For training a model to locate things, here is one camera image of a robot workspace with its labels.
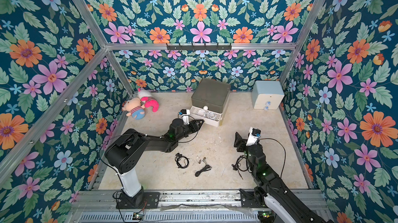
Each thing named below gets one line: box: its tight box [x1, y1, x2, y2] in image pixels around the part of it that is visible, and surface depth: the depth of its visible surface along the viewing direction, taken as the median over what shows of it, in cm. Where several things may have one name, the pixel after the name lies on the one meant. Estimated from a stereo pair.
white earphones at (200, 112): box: [195, 108, 206, 117], surface depth 98 cm
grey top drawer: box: [191, 93, 230, 114], surface depth 90 cm
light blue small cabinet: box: [251, 80, 286, 111], surface depth 106 cm
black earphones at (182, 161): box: [174, 152, 190, 169], surface depth 88 cm
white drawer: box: [189, 105, 224, 128], surface depth 93 cm
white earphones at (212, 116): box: [208, 112, 218, 121], surface depth 95 cm
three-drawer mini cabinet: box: [189, 78, 232, 124], surface depth 92 cm
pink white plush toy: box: [137, 87, 160, 113], surface depth 107 cm
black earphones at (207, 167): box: [194, 157, 212, 177], surface depth 85 cm
